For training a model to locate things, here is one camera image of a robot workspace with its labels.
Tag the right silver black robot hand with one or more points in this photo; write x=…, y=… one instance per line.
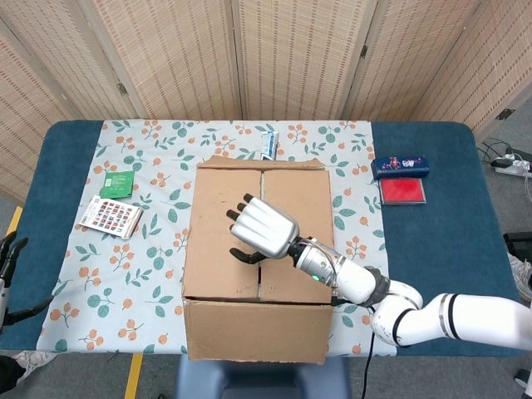
x=266, y=228

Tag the navy blue oblong box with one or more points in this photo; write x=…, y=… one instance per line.
x=401, y=167

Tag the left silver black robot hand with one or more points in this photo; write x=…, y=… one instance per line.
x=3, y=291

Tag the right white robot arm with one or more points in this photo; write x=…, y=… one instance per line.
x=478, y=320

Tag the white power strip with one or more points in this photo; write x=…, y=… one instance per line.
x=513, y=164

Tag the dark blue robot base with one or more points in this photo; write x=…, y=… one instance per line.
x=262, y=380

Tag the red ink pad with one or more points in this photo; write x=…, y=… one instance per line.
x=403, y=191

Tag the green paper packet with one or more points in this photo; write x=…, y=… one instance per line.
x=118, y=184

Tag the floral leaf fruit tablecloth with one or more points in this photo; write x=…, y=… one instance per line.
x=124, y=291

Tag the white grey sneaker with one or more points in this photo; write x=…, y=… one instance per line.
x=33, y=358
x=521, y=276

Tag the woven wooden folding screen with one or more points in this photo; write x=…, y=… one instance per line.
x=174, y=54

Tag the blue table cover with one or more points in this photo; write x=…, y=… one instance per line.
x=449, y=232

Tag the booklet with colourful squares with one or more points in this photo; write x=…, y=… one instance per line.
x=110, y=217

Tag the black device on floor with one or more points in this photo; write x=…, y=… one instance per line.
x=519, y=245

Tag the brown cardboard box red top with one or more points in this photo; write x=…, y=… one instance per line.
x=257, y=328

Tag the blue white toothpaste carton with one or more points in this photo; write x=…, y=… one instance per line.
x=269, y=145

